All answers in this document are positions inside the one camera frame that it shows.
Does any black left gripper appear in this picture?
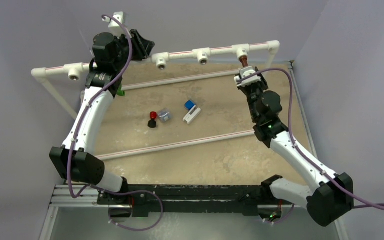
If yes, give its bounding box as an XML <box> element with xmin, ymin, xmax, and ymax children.
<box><xmin>113</xmin><ymin>30</ymin><xmax>155</xmax><ymax>71</ymax></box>

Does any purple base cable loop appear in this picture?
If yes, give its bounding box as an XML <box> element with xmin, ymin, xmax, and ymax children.
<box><xmin>107</xmin><ymin>192</ymin><xmax>165</xmax><ymax>233</ymax></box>

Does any blue and white faucet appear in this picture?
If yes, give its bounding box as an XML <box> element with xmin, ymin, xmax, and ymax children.
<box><xmin>183</xmin><ymin>100</ymin><xmax>202</xmax><ymax>125</ymax></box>

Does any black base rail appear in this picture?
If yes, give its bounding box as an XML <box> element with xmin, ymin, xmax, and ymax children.
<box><xmin>97</xmin><ymin>184</ymin><xmax>289</xmax><ymax>220</ymax></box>

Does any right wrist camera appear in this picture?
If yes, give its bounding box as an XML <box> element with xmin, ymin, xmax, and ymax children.
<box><xmin>233</xmin><ymin>66</ymin><xmax>262</xmax><ymax>88</ymax></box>

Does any red and black faucet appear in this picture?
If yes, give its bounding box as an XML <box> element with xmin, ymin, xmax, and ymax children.
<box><xmin>147</xmin><ymin>111</ymin><xmax>158</xmax><ymax>129</ymax></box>

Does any aluminium frame rail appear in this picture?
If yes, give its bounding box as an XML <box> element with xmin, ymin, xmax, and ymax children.
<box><xmin>39</xmin><ymin>184</ymin><xmax>133</xmax><ymax>240</ymax></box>

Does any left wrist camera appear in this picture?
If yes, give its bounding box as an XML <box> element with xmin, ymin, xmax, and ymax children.
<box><xmin>101</xmin><ymin>11</ymin><xmax>128</xmax><ymax>38</ymax></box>

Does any brown copper faucet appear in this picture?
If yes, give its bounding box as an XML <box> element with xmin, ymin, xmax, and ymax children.
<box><xmin>238</xmin><ymin>55</ymin><xmax>249</xmax><ymax>68</ymax></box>

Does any white PVC pipe frame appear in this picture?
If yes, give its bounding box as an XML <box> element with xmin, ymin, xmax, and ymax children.
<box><xmin>30</xmin><ymin>40</ymin><xmax>281</xmax><ymax>162</ymax></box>

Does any clear grey faucet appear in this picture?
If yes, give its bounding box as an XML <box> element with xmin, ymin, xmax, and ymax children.
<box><xmin>157</xmin><ymin>108</ymin><xmax>172</xmax><ymax>123</ymax></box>

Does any green faucet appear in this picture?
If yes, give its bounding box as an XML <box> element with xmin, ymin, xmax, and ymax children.
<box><xmin>116</xmin><ymin>84</ymin><xmax>126</xmax><ymax>97</ymax></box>

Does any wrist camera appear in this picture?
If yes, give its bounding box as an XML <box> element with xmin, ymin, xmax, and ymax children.
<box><xmin>101</xmin><ymin>11</ymin><xmax>128</xmax><ymax>38</ymax></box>
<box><xmin>233</xmin><ymin>66</ymin><xmax>262</xmax><ymax>88</ymax></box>

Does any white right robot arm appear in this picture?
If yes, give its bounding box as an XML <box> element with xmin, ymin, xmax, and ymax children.
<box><xmin>234</xmin><ymin>66</ymin><xmax>355</xmax><ymax>227</ymax></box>

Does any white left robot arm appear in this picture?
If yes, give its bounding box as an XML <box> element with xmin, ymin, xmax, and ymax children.
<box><xmin>49</xmin><ymin>29</ymin><xmax>155</xmax><ymax>205</ymax></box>

